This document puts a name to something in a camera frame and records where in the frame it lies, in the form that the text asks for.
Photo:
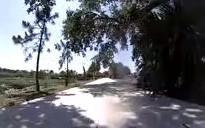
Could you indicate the distant small tree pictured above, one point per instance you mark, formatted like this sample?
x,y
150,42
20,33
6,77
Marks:
x,y
94,67

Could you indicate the small thin tree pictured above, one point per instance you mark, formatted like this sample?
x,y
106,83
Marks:
x,y
66,68

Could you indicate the pale concrete road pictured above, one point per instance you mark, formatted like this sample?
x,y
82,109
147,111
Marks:
x,y
123,100

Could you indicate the tall thin tree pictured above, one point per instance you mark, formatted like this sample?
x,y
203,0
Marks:
x,y
38,68

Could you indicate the dense dark wood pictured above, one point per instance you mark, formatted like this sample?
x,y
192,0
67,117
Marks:
x,y
176,50

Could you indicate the rough ground verge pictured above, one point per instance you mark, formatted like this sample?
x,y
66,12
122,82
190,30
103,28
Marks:
x,y
190,100

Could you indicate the rough grassy ground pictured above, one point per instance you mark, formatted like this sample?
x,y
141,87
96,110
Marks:
x,y
10,87

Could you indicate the distant tree line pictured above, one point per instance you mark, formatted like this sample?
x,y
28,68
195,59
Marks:
x,y
6,71

